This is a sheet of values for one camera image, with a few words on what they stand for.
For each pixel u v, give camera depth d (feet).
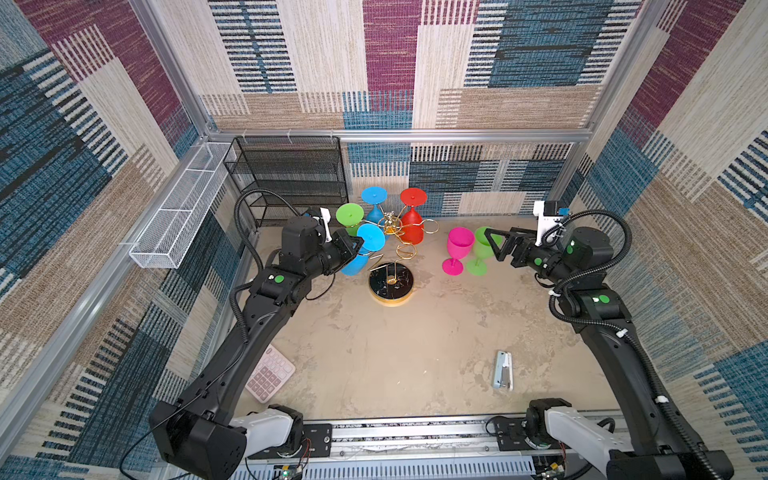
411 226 2.60
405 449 2.40
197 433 1.20
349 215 2.66
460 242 3.16
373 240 2.44
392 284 3.28
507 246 1.99
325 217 2.18
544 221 1.95
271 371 2.73
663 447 1.25
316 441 2.40
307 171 3.55
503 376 2.64
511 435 2.40
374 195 2.83
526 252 1.97
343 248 2.03
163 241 2.92
